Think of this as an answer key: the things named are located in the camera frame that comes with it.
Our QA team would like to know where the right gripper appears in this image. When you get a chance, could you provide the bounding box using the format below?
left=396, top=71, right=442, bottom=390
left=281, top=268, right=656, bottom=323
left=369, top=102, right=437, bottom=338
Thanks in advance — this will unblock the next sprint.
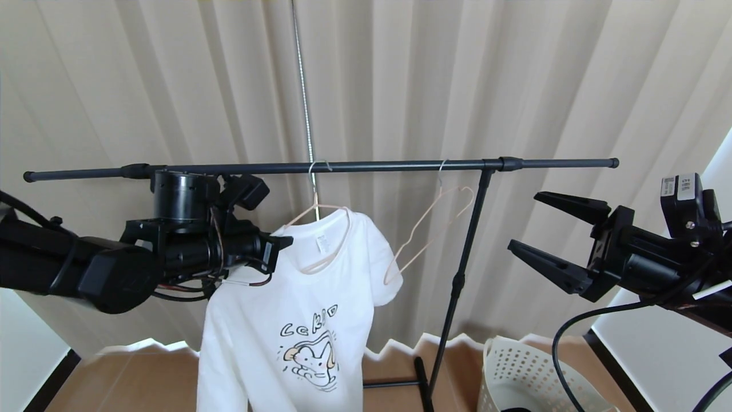
left=508, top=192, right=715, bottom=303

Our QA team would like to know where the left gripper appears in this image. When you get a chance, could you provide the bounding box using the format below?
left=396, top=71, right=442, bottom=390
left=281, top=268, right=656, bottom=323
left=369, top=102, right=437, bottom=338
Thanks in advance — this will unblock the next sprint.
left=172, top=232, right=293, bottom=275

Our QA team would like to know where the pink clothes hanger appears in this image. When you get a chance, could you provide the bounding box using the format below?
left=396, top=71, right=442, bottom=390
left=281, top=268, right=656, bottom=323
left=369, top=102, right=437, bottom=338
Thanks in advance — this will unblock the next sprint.
left=283, top=160, right=352, bottom=274
left=383, top=159, right=475, bottom=286

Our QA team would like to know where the white printed shirt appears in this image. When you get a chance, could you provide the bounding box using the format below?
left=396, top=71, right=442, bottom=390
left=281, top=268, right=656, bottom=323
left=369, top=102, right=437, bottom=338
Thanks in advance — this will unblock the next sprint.
left=196, top=209, right=404, bottom=412

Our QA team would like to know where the black clothes rack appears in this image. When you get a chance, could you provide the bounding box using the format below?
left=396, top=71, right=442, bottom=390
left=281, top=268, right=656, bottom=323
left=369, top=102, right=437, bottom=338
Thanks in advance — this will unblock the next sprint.
left=23, top=156, right=620, bottom=412

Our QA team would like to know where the white laundry basket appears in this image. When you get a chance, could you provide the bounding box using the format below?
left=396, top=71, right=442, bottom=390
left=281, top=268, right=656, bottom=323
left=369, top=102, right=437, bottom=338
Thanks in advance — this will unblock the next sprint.
left=478, top=336, right=621, bottom=412

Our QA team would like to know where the beige curtain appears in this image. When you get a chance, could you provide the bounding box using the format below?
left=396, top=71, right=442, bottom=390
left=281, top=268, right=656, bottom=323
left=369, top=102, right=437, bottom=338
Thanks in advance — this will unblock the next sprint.
left=0, top=0, right=732, bottom=358

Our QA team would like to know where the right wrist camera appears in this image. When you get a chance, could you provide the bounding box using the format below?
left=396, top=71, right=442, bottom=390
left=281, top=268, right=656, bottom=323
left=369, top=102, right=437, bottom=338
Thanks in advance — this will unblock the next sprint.
left=661, top=173, right=724, bottom=241

